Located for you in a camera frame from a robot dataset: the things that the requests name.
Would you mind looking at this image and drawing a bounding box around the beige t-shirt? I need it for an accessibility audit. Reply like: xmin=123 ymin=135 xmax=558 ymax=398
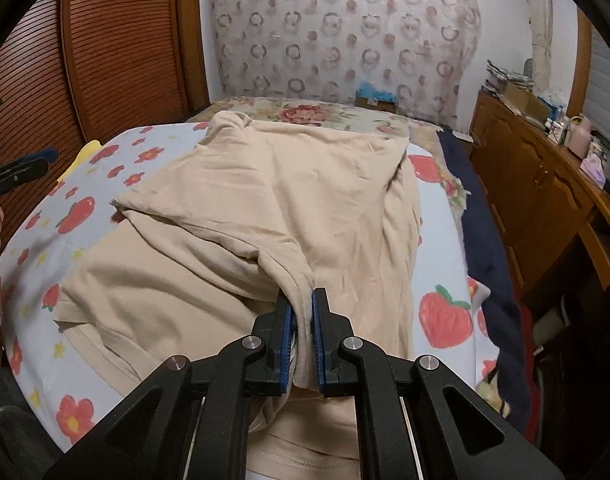
xmin=53 ymin=112 xmax=421 ymax=479

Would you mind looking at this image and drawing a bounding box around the white strawberry flower blanket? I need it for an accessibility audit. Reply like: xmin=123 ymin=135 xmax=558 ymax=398
xmin=0 ymin=124 xmax=499 ymax=479

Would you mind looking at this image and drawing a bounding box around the brown louvered wardrobe door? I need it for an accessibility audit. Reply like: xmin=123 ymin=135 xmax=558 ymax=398
xmin=0 ymin=0 xmax=209 ymax=240

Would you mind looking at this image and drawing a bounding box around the navy blue blanket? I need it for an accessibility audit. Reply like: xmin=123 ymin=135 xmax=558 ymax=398
xmin=438 ymin=127 xmax=532 ymax=432

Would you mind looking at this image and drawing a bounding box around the wooden sideboard cabinet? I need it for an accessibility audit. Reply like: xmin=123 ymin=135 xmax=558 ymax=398
xmin=470 ymin=90 xmax=610 ymax=297

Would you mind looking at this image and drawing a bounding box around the purple tissue pack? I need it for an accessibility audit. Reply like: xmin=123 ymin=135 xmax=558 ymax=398
xmin=580 ymin=153 xmax=606 ymax=190

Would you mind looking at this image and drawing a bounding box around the pink thermos jug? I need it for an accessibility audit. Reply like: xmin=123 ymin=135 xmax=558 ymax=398
xmin=566 ymin=115 xmax=592 ymax=159

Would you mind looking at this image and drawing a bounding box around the cardboard box on cabinet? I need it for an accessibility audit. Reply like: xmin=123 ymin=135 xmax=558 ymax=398
xmin=500 ymin=82 xmax=551 ymax=124

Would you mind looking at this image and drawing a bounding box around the blue item on box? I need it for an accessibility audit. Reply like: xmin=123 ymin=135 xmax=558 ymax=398
xmin=355 ymin=81 xmax=398 ymax=113

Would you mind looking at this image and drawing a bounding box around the circle-pattern lace curtain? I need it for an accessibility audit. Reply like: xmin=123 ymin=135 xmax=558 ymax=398
xmin=210 ymin=0 xmax=480 ymax=125

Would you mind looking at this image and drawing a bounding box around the grey window roller blind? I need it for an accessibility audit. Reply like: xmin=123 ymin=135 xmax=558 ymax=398
xmin=582 ymin=26 xmax=610 ymax=141

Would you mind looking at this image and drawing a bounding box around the stack of folded papers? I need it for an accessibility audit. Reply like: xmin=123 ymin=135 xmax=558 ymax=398
xmin=487 ymin=60 xmax=534 ymax=91

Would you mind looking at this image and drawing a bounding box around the tied cream curtain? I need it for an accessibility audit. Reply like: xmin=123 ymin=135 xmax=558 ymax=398
xmin=527 ymin=0 xmax=553 ymax=93

